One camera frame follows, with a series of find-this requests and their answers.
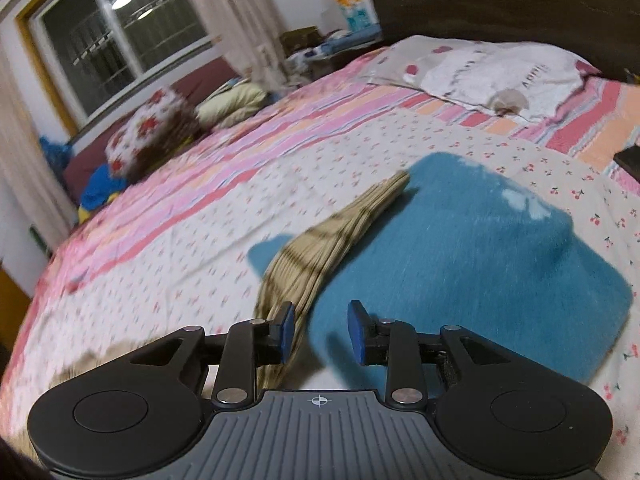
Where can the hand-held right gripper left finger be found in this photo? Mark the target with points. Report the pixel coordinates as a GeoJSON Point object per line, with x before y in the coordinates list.
{"type": "Point", "coordinates": [287, 332]}

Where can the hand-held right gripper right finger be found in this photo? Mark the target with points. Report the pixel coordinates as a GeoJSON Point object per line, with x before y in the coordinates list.
{"type": "Point", "coordinates": [356, 330]}

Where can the beige striped knit sweater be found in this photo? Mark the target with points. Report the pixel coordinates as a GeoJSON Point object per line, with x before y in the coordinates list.
{"type": "Point", "coordinates": [310, 260]}

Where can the blue knit sweater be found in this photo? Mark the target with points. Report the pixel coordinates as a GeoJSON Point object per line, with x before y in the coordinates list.
{"type": "Point", "coordinates": [475, 260]}

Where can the cherry print blanket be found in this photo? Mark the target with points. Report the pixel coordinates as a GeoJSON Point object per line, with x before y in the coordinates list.
{"type": "Point", "coordinates": [200, 240]}

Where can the cherry print bed quilt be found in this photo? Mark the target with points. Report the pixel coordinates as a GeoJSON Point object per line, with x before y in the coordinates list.
{"type": "Point", "coordinates": [280, 130]}

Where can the blue and yellow cloth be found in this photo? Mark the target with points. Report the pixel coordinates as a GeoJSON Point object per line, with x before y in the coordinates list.
{"type": "Point", "coordinates": [100, 190]}

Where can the cream pillow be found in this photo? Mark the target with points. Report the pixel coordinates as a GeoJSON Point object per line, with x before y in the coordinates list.
{"type": "Point", "coordinates": [235, 102]}

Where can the red floral folded quilt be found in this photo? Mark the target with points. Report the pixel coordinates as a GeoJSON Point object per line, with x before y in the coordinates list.
{"type": "Point", "coordinates": [150, 125]}

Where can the maroon window seat cushion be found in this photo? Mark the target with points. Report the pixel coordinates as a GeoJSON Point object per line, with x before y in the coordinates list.
{"type": "Point", "coordinates": [200, 82]}

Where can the white printed pillow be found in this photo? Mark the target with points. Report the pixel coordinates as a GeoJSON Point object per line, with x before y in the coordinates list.
{"type": "Point", "coordinates": [475, 75]}

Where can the brown box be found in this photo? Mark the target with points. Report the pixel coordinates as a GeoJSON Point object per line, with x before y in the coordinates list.
{"type": "Point", "coordinates": [300, 40]}

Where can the light blue cloth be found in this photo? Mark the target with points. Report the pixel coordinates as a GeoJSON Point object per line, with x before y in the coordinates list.
{"type": "Point", "coordinates": [50, 152]}

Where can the cream curtain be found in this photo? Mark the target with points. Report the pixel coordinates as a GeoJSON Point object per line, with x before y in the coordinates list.
{"type": "Point", "coordinates": [235, 15]}
{"type": "Point", "coordinates": [25, 160]}

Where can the black phone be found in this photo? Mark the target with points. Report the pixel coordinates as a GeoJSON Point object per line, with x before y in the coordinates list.
{"type": "Point", "coordinates": [630, 162]}

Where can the window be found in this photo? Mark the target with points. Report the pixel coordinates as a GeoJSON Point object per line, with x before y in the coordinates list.
{"type": "Point", "coordinates": [125, 25]}

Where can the dark brown headboard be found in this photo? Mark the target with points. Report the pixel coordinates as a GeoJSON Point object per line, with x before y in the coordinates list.
{"type": "Point", "coordinates": [500, 0]}

